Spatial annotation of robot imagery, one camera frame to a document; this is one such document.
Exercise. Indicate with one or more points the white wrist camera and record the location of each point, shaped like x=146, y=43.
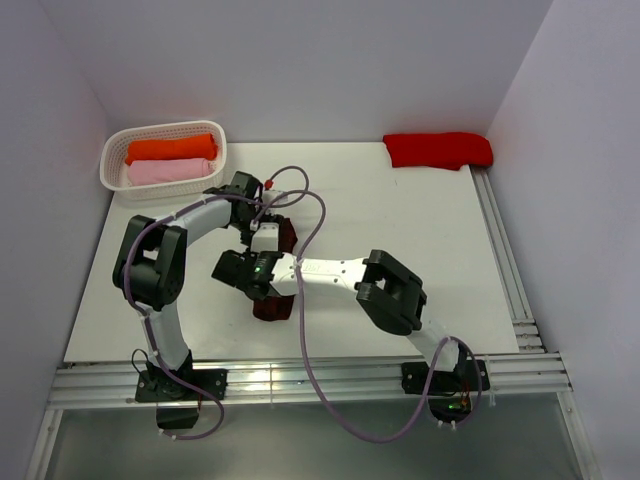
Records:
x=275, y=197
x=265, y=238

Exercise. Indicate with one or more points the aluminium front rail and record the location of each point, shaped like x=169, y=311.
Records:
x=104, y=386

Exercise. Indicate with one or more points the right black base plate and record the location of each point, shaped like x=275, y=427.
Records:
x=471, y=375

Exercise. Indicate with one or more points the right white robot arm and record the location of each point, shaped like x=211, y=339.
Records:
x=389, y=293

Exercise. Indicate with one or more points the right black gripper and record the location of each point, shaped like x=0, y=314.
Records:
x=251, y=254

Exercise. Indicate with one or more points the white plastic basket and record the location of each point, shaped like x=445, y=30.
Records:
x=113, y=170

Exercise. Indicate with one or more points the dark red t-shirt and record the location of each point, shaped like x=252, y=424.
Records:
x=272, y=308

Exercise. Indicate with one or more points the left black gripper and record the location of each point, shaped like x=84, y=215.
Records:
x=245, y=239

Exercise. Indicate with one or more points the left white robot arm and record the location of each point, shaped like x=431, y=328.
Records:
x=150, y=271

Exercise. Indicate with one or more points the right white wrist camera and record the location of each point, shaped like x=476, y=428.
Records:
x=265, y=238

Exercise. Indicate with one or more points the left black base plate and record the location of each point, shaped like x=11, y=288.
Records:
x=164, y=390

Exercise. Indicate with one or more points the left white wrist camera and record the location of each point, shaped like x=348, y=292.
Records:
x=275, y=197

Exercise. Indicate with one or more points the orange rolled t-shirt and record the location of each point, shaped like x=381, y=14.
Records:
x=199, y=146

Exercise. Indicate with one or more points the bright red folded t-shirt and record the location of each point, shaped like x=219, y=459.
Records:
x=449, y=150

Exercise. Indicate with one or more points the pink rolled t-shirt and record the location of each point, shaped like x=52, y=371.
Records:
x=153, y=172

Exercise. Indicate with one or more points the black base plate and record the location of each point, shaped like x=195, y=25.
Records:
x=164, y=390
x=471, y=375

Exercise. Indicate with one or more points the aluminium side rail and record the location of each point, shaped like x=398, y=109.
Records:
x=525, y=327

